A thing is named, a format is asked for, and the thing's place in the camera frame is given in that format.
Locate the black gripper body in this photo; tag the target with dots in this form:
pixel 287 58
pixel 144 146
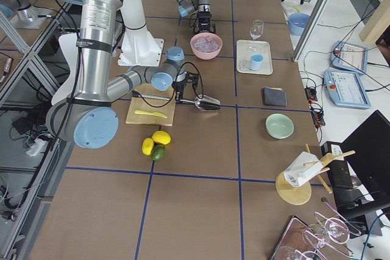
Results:
pixel 180 86
pixel 205 18

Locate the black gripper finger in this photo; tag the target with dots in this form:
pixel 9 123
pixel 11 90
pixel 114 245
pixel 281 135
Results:
pixel 179 97

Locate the pink bowl of ice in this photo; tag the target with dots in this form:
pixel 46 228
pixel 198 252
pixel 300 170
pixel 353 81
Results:
pixel 205 45

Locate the steel ice scoop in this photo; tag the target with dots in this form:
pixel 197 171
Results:
pixel 206 103

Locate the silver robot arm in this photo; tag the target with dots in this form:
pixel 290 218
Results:
pixel 190 8
pixel 114 53

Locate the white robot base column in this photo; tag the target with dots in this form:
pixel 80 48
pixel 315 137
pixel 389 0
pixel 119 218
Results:
pixel 138 47

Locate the blue plastic cup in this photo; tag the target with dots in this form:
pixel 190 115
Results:
pixel 256 60

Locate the wooden cup stand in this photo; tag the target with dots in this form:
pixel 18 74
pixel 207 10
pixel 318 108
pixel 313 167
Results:
pixel 293 184

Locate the yellow plastic knife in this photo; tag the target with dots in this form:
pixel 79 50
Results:
pixel 148 113

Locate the wooden cutting board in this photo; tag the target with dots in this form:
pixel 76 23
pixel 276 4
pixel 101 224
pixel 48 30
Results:
pixel 138 103

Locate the cream bear serving tray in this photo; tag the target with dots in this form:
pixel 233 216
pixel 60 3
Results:
pixel 243 57

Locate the clear wine glass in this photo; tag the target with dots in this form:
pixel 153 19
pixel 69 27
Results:
pixel 256 32

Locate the steel rod muddler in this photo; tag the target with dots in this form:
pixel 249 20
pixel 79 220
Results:
pixel 149 96

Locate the yellow lemon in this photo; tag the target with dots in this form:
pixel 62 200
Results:
pixel 161 137
pixel 147 146

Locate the green lime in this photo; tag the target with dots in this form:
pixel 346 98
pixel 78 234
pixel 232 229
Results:
pixel 158 152

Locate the blue bowl on side table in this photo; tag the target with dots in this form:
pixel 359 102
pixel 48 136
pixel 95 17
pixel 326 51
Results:
pixel 297 22

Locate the folded grey cloth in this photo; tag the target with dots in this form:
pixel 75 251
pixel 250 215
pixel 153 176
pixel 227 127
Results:
pixel 274 97

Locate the green ceramic bowl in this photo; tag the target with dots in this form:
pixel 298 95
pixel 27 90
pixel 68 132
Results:
pixel 279 126

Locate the far teach pendant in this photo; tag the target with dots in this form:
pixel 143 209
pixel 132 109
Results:
pixel 349 57

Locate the teach pendant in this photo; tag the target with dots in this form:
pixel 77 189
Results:
pixel 345 89
pixel 349 57

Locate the near teach pendant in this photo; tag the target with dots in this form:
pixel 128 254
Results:
pixel 345 89

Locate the black monitor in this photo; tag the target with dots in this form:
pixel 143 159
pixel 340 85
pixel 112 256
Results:
pixel 370 162

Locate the hanging wine glasses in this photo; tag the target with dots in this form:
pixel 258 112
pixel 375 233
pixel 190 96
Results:
pixel 325 238

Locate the aluminium frame post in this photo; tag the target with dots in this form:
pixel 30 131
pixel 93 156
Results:
pixel 308 31

